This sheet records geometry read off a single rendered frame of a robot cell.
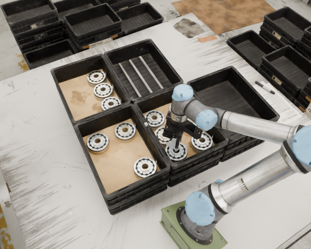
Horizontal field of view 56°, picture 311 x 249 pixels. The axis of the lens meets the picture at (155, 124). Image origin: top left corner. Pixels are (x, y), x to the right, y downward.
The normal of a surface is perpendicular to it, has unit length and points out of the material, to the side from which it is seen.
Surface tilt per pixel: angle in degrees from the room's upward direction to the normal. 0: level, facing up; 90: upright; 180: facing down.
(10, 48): 0
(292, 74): 0
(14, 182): 0
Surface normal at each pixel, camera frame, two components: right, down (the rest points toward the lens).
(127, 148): 0.02, -0.58
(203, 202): -0.64, 0.04
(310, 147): -0.45, -0.11
